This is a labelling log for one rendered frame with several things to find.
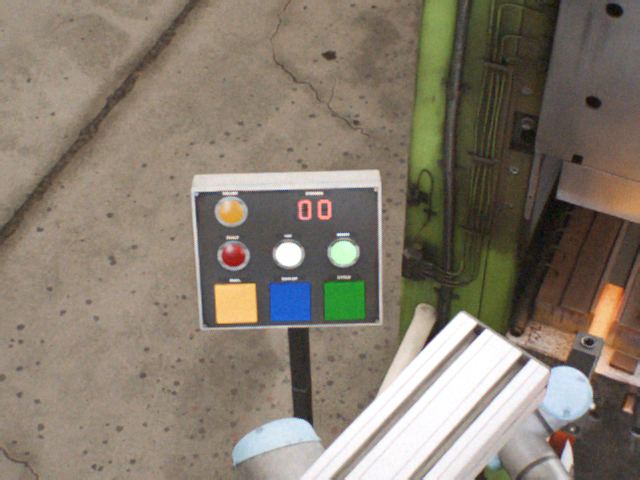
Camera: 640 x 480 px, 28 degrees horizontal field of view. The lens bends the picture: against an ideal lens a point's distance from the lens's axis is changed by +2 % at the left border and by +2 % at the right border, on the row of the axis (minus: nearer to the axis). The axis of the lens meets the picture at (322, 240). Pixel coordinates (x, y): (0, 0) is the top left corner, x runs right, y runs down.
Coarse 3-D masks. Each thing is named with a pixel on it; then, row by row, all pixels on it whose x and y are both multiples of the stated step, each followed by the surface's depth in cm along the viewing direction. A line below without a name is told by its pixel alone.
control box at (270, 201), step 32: (192, 192) 225; (224, 192) 225; (256, 192) 225; (288, 192) 225; (320, 192) 225; (352, 192) 225; (224, 224) 227; (256, 224) 227; (288, 224) 227; (320, 224) 227; (352, 224) 227; (256, 256) 229; (320, 256) 229; (256, 288) 232; (320, 288) 232; (320, 320) 234; (352, 320) 234
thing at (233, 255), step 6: (228, 246) 228; (234, 246) 228; (240, 246) 228; (222, 252) 229; (228, 252) 228; (234, 252) 228; (240, 252) 228; (222, 258) 229; (228, 258) 229; (234, 258) 229; (240, 258) 229; (228, 264) 229; (234, 264) 229; (240, 264) 229
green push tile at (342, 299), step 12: (324, 288) 231; (336, 288) 231; (348, 288) 231; (360, 288) 231; (324, 300) 232; (336, 300) 232; (348, 300) 232; (360, 300) 232; (336, 312) 233; (348, 312) 233; (360, 312) 233
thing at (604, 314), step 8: (608, 288) 233; (616, 288) 233; (608, 296) 232; (616, 296) 232; (600, 304) 231; (608, 304) 231; (616, 304) 231; (600, 312) 230; (608, 312) 230; (600, 320) 229; (608, 320) 229; (592, 328) 228; (600, 328) 228; (608, 328) 228; (600, 336) 226; (560, 432) 214; (552, 440) 213; (560, 440) 213; (568, 440) 216; (552, 448) 212; (560, 448) 212; (560, 456) 211
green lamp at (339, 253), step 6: (336, 246) 228; (342, 246) 228; (348, 246) 228; (336, 252) 229; (342, 252) 229; (348, 252) 229; (354, 252) 229; (336, 258) 229; (342, 258) 229; (348, 258) 229
